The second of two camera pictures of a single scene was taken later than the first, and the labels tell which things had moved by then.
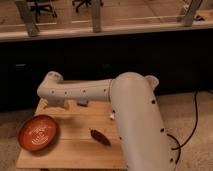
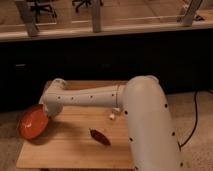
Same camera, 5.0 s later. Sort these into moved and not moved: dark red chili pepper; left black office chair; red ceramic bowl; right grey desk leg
Moved: red ceramic bowl
Not moved: dark red chili pepper; left black office chair; right grey desk leg
